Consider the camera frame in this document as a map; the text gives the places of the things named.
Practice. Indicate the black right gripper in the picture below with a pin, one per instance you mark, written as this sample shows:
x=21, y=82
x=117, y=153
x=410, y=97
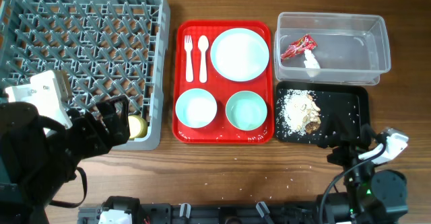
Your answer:
x=351, y=147

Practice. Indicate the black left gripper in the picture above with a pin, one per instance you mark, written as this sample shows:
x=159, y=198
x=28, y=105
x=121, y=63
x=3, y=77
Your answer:
x=100, y=142

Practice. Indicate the yellow cup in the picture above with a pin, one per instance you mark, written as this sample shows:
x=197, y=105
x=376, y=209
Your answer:
x=137, y=127

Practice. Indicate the food scraps pile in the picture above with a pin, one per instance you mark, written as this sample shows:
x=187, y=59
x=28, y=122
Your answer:
x=299, y=113

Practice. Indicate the light blue bowl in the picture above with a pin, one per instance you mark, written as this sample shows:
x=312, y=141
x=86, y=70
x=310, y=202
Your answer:
x=196, y=108

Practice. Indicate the white napkin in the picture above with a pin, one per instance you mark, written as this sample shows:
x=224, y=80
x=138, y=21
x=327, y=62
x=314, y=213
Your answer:
x=310, y=61

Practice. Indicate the white plastic fork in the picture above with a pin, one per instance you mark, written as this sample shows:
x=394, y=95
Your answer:
x=189, y=64

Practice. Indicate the red sauce packet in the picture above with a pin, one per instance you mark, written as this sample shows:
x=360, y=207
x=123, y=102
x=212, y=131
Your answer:
x=299, y=46

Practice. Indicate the light green bowl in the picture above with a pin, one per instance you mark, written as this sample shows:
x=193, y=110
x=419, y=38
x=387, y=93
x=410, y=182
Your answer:
x=246, y=110

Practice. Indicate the white plastic spoon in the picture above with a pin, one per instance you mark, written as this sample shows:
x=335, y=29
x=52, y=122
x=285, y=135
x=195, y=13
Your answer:
x=203, y=45

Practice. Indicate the light blue plate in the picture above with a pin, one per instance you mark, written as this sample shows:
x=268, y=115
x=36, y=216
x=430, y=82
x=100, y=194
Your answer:
x=239, y=54

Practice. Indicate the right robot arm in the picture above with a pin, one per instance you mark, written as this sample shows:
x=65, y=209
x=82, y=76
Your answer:
x=360, y=194

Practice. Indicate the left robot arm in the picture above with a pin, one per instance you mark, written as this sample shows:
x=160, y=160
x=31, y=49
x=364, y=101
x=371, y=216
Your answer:
x=39, y=155

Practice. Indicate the grey dishwasher rack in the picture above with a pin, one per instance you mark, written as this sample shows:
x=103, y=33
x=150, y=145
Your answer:
x=107, y=48

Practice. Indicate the black tray bin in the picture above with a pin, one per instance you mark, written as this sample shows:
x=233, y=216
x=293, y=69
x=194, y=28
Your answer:
x=349, y=102

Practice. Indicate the clear plastic bin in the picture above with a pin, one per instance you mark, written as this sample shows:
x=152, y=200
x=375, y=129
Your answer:
x=352, y=49

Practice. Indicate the red serving tray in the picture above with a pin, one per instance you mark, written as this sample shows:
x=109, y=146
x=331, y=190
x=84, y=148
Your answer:
x=220, y=131

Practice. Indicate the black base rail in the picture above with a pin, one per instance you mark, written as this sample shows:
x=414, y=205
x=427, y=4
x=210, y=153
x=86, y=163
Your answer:
x=120, y=209

